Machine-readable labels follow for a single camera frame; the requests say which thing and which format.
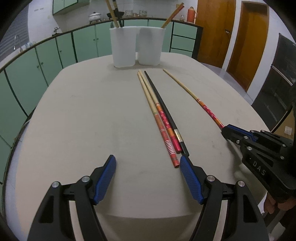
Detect black chopstick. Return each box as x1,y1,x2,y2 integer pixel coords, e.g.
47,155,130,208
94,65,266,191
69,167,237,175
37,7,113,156
144,71,190,156
112,0,123,27

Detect bamboo chopstick dark tip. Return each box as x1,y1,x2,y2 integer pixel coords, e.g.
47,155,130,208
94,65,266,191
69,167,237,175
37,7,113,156
161,2,185,29

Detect green lower kitchen cabinets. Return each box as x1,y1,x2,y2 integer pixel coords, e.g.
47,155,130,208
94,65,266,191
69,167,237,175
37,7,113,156
0,18,204,186

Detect green kitchen cabinets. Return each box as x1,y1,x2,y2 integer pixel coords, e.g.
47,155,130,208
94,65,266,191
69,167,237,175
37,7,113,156
0,18,204,186
52,0,90,15

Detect kitchen faucet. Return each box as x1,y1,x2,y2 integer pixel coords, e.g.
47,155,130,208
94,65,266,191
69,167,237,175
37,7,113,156
13,35,23,53

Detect green upper kitchen cabinets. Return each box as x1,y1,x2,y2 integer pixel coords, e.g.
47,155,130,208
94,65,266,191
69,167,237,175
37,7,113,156
52,0,90,15

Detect right hand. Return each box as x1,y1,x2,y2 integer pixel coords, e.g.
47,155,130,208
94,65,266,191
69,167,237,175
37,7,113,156
263,193,296,214

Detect cardboard box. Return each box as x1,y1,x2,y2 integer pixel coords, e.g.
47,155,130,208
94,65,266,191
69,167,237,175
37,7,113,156
271,108,295,140

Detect black oven unit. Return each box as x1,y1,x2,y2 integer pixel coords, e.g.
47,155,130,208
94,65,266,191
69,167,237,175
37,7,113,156
252,34,295,130

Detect wooden door right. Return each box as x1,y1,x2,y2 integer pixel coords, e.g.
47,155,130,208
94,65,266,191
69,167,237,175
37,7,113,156
227,1,269,91

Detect wooden door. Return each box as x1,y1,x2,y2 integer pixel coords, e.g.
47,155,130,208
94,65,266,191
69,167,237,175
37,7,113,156
195,0,236,68
227,1,269,91

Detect wooden door left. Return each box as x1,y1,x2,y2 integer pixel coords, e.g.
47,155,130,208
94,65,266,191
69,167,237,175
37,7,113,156
195,0,236,68

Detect orange thermos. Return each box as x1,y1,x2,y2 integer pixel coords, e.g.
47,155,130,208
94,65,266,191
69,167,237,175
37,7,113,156
187,6,196,23

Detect white plastic utensil holder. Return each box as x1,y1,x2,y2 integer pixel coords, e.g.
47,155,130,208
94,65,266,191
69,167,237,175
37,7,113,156
109,26,166,68

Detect white pot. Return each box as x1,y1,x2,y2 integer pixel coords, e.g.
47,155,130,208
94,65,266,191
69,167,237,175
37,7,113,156
88,12,101,23

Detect black wok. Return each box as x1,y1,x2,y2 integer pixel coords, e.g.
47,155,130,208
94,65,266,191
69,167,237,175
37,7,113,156
107,11,125,19

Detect grey window blind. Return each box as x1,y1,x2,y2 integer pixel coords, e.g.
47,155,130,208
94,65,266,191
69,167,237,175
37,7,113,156
1,6,29,61

